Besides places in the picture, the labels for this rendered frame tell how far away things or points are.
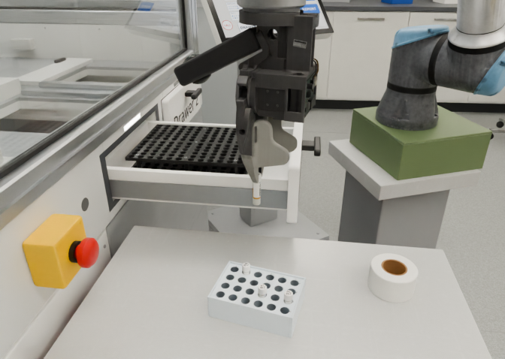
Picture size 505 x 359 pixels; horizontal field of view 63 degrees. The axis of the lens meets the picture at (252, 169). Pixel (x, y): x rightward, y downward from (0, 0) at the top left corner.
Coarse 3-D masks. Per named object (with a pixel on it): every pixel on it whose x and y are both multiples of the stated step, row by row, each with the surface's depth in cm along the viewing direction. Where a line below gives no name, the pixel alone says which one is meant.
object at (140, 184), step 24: (144, 120) 95; (120, 144) 83; (120, 168) 73; (144, 168) 73; (264, 168) 86; (288, 168) 86; (120, 192) 74; (144, 192) 74; (168, 192) 73; (192, 192) 72; (216, 192) 72; (240, 192) 71; (264, 192) 70
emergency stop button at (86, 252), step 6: (84, 240) 54; (90, 240) 54; (78, 246) 54; (84, 246) 53; (90, 246) 54; (96, 246) 55; (78, 252) 53; (84, 252) 53; (90, 252) 54; (96, 252) 55; (78, 258) 53; (84, 258) 53; (90, 258) 54; (96, 258) 56; (78, 264) 54; (84, 264) 53; (90, 264) 54
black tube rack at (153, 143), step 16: (160, 128) 89; (176, 128) 89; (192, 128) 89; (208, 128) 90; (224, 128) 89; (144, 144) 82; (160, 144) 81; (176, 144) 81; (192, 144) 81; (208, 144) 82; (224, 144) 81; (128, 160) 76; (144, 160) 75; (160, 160) 75; (176, 160) 75; (192, 160) 76; (208, 160) 75; (224, 160) 75
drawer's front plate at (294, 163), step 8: (296, 128) 81; (296, 136) 78; (296, 152) 71; (296, 160) 68; (296, 168) 66; (296, 176) 66; (288, 184) 67; (296, 184) 67; (288, 192) 68; (296, 192) 68; (288, 200) 69; (296, 200) 68; (288, 208) 69; (296, 208) 69; (288, 216) 70; (296, 216) 70
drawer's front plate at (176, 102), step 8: (176, 88) 107; (184, 88) 110; (192, 88) 118; (168, 96) 101; (176, 96) 103; (184, 96) 110; (168, 104) 98; (176, 104) 103; (184, 104) 111; (200, 104) 127; (168, 112) 99; (176, 112) 104; (184, 112) 111; (192, 112) 119; (168, 120) 100; (176, 120) 104
